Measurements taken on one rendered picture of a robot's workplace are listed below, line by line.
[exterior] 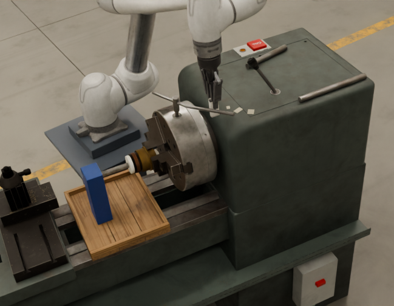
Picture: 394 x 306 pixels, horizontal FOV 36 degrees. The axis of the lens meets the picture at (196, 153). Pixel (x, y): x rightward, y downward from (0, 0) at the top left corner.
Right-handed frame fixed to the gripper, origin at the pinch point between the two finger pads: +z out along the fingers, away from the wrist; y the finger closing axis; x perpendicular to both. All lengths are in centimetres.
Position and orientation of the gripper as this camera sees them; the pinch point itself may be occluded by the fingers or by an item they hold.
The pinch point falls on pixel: (213, 107)
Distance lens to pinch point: 205.1
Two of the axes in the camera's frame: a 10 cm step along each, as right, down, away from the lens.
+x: 9.0, -3.3, 2.8
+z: 1.0, 7.9, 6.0
